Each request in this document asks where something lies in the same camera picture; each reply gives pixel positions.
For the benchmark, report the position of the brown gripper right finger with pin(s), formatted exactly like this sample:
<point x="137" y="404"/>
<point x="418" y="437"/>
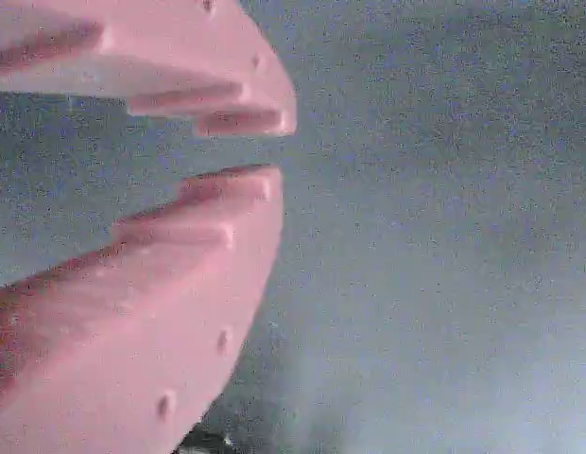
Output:
<point x="179" y="52"/>

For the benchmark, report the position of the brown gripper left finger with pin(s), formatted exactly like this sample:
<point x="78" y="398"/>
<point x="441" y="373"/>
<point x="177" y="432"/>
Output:
<point x="132" y="331"/>

